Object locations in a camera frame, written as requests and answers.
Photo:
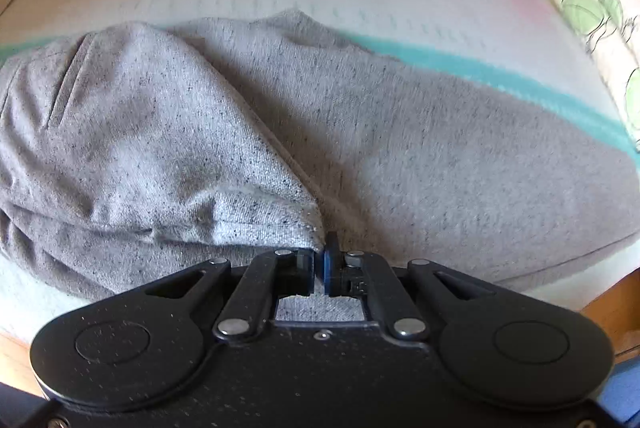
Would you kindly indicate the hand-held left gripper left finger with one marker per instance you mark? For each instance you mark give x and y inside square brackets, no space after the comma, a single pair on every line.
[304,270]

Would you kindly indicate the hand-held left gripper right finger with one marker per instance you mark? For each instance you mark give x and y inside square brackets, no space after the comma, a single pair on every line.
[330,273]

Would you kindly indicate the grey pants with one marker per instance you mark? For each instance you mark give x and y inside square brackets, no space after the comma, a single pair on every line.
[200,133]

